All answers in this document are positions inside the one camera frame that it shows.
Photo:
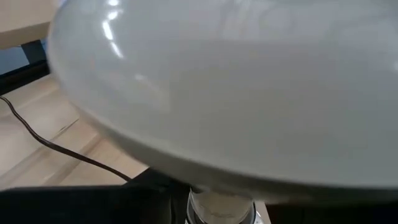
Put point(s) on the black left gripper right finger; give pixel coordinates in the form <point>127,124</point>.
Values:
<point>335,214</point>

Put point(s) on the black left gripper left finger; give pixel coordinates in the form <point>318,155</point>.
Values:
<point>77,205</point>

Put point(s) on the white round lid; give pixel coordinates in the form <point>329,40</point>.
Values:
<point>233,93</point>

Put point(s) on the light wooden desk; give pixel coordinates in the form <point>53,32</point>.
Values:
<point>21,21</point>

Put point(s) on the black aluminium table frame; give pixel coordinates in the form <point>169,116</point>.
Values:
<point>18,79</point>

